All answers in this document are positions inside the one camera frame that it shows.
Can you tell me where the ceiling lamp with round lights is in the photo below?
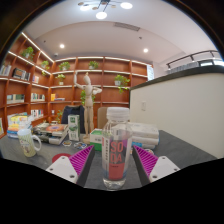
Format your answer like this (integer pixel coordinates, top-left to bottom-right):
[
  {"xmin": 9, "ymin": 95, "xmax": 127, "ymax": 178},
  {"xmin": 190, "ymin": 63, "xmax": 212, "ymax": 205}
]
[{"xmin": 77, "ymin": 0, "xmax": 134, "ymax": 20}]

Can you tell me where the tall green white carton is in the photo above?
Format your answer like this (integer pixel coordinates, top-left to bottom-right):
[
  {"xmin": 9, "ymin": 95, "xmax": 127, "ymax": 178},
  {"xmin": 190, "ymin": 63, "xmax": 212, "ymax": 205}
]
[{"xmin": 67, "ymin": 114, "xmax": 81, "ymax": 142}]

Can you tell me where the stack of dark books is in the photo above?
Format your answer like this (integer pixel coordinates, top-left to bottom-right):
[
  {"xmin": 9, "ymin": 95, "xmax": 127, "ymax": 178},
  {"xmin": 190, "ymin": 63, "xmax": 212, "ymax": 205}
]
[{"xmin": 32, "ymin": 121, "xmax": 69, "ymax": 146}]

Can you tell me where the tan chair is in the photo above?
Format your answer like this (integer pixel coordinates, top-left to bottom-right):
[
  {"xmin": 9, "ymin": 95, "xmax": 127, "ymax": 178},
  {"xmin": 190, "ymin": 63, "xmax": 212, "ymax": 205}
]
[{"xmin": 96, "ymin": 106, "xmax": 109, "ymax": 130}]

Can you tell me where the black ceiling track rail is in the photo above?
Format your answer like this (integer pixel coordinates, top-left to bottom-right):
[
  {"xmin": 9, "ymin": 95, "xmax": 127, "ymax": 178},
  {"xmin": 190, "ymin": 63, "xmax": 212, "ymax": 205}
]
[{"xmin": 165, "ymin": 49, "xmax": 223, "ymax": 71}]

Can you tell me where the orange wooden shelf unit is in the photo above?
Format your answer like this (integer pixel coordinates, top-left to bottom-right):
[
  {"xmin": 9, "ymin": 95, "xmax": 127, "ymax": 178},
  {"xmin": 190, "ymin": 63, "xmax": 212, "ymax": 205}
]
[{"xmin": 0, "ymin": 31, "xmax": 149, "ymax": 139}]

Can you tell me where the ceiling air vent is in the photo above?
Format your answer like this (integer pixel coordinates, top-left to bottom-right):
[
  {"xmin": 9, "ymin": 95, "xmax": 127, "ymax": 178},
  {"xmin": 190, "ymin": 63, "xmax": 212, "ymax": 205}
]
[{"xmin": 113, "ymin": 21, "xmax": 141, "ymax": 32}]

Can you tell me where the wooden artist mannequin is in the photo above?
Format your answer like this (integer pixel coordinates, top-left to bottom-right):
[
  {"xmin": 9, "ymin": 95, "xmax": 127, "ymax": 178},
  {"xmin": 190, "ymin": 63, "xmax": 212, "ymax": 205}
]
[{"xmin": 73, "ymin": 71, "xmax": 103, "ymax": 144}]

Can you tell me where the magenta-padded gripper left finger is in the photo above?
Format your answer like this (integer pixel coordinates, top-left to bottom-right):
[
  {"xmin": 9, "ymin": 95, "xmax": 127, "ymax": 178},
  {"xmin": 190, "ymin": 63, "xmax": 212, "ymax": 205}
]
[{"xmin": 45, "ymin": 144, "xmax": 96, "ymax": 188}]

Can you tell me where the small green white box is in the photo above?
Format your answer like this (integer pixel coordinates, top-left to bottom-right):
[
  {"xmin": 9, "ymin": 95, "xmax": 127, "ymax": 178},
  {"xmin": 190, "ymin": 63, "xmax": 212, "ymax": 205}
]
[{"xmin": 89, "ymin": 128, "xmax": 105, "ymax": 152}]

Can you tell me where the stack of colourful books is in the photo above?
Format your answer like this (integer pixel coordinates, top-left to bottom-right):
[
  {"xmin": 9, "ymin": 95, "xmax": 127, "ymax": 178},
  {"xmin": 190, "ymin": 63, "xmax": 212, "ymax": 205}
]
[{"xmin": 6, "ymin": 112, "xmax": 34, "ymax": 139}]

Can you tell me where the clear bottle with pink label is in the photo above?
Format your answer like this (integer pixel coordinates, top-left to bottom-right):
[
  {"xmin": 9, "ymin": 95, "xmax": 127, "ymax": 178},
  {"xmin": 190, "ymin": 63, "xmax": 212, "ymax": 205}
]
[{"xmin": 101, "ymin": 106, "xmax": 134, "ymax": 191}]

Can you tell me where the yellow striped cartoon mug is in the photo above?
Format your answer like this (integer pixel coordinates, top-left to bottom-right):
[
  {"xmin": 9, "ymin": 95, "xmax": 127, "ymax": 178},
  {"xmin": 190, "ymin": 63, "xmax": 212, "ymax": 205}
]
[{"xmin": 17, "ymin": 128, "xmax": 43, "ymax": 158}]

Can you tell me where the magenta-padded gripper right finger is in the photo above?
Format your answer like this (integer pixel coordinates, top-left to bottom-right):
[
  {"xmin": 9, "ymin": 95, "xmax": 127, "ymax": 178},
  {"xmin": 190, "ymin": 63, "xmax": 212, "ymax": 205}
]
[{"xmin": 132, "ymin": 144, "xmax": 181, "ymax": 187}]

